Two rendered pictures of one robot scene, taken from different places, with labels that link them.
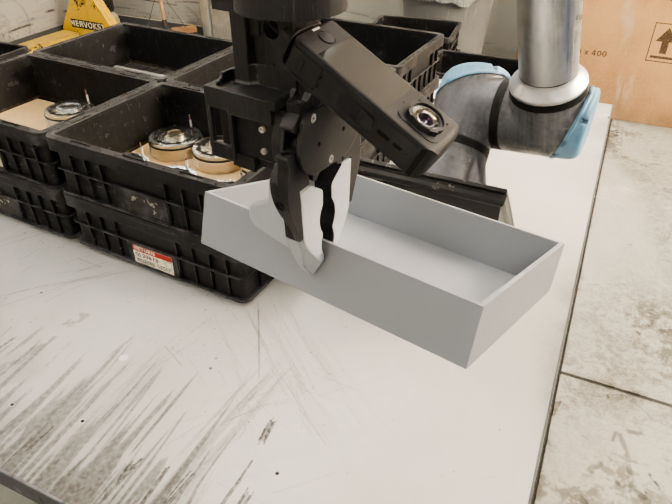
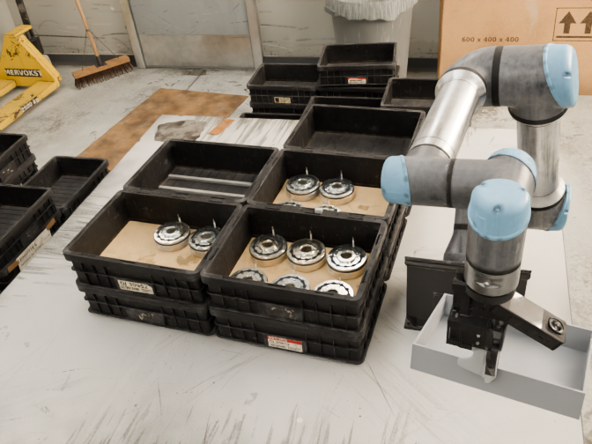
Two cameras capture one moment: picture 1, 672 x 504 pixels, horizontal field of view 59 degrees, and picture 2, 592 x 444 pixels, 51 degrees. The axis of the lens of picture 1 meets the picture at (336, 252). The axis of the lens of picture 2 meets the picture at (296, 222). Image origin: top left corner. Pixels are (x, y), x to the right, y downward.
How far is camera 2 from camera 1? 0.69 m
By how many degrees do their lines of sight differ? 4
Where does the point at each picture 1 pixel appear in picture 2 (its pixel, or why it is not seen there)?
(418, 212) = not seen: hidden behind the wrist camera
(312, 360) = (422, 396)
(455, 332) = (572, 404)
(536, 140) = (536, 224)
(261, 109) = (481, 330)
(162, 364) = (327, 419)
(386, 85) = (536, 314)
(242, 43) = (467, 302)
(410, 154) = (553, 344)
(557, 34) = (547, 172)
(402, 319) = (543, 400)
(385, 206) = not seen: hidden behind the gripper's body
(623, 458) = not seen: outside the picture
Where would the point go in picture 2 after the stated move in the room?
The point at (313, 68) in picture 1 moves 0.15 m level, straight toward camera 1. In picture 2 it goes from (506, 314) to (564, 399)
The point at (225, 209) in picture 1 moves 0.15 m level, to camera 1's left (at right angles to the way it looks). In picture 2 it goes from (427, 352) to (340, 369)
